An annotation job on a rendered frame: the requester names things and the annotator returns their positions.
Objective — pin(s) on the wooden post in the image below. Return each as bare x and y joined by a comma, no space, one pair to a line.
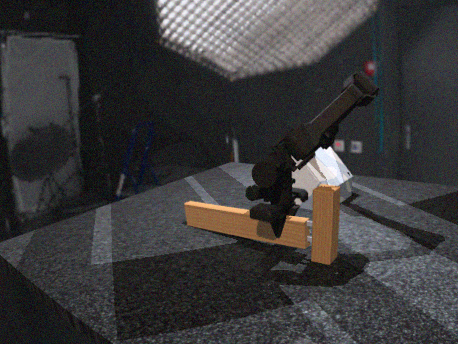
325,223

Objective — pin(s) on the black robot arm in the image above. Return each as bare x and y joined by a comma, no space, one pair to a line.
304,141

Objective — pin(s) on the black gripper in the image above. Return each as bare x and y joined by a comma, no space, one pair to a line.
282,198

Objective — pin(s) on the brown wooden board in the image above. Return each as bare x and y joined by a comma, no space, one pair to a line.
237,222

